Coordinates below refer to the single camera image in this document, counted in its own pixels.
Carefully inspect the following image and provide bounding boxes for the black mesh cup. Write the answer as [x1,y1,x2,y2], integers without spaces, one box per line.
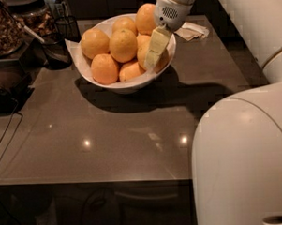
[41,33,72,70]
[54,15,81,42]

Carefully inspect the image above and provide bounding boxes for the black power cable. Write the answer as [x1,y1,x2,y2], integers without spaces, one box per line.
[0,86,26,173]

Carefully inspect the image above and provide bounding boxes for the folded paper napkins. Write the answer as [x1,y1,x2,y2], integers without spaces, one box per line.
[176,22,210,41]

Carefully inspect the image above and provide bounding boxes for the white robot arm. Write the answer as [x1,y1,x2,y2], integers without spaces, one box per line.
[191,0,282,225]

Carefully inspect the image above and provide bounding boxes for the black appliance on counter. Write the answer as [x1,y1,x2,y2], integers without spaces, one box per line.
[0,62,33,114]

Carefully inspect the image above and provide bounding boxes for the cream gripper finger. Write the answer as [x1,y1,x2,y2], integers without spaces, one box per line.
[144,25,172,69]

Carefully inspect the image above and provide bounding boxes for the black mesh cup near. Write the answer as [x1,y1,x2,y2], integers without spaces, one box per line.
[41,33,72,70]

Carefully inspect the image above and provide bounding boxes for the white serving spoon handle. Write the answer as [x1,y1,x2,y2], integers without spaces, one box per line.
[16,22,45,44]

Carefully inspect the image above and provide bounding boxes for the small hidden orange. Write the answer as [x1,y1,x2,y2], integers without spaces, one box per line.
[136,35,151,48]

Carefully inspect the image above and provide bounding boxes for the white ceramic bowl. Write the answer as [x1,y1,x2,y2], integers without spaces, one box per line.
[66,13,176,95]

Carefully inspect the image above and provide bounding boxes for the black mesh cup far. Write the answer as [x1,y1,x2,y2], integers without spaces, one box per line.
[54,15,81,42]

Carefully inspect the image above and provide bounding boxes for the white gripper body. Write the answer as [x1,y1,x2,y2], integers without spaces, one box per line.
[154,0,192,32]

